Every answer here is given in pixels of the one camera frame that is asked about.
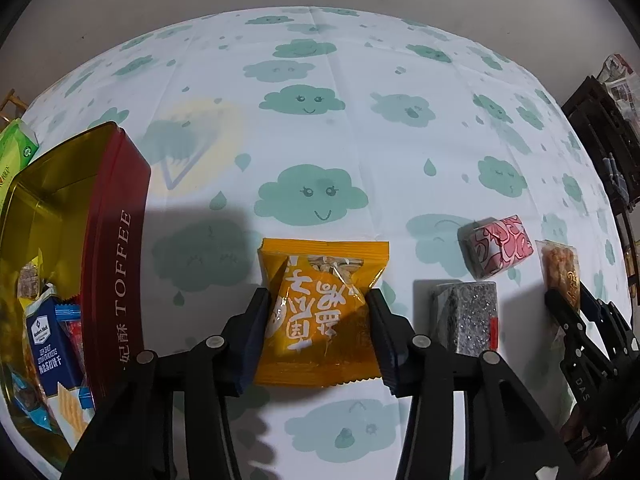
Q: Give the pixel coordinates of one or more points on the person's right hand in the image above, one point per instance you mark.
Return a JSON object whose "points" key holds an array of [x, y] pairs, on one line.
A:
{"points": [[580, 435]]}

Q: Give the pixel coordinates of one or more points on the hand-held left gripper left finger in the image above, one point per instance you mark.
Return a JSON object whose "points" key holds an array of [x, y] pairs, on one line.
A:
{"points": [[247, 360]]}

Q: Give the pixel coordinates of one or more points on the red and gold tin box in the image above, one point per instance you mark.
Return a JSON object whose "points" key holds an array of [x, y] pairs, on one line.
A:
{"points": [[112, 260]]}

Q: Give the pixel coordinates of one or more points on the orange snack packet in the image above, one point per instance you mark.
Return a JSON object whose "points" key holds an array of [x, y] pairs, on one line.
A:
{"points": [[320, 320]]}

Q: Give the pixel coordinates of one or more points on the pink patterned snack packet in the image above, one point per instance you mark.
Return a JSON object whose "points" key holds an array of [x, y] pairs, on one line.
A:
{"points": [[500, 245]]}

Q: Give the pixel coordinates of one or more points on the green tissue pack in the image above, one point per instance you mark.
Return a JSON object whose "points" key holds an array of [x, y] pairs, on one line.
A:
{"points": [[15, 152]]}

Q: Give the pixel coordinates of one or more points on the speckled grey snack packet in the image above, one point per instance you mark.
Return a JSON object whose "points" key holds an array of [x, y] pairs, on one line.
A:
{"points": [[465, 315]]}

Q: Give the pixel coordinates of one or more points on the stack of newspapers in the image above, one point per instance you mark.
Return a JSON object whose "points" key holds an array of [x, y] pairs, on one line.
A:
{"points": [[620, 77]]}

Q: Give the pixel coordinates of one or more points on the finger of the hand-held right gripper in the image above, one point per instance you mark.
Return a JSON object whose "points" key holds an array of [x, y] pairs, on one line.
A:
{"points": [[562, 312], [610, 330]]}

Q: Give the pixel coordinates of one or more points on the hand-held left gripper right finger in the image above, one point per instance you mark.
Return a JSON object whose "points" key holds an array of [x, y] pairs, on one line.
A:
{"points": [[387, 355]]}

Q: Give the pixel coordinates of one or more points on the dark blue cracker packet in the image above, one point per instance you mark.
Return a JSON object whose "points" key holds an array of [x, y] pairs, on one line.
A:
{"points": [[47, 355]]}

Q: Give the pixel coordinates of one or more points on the dark wooden cabinet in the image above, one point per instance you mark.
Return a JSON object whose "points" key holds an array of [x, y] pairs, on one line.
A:
{"points": [[600, 125]]}

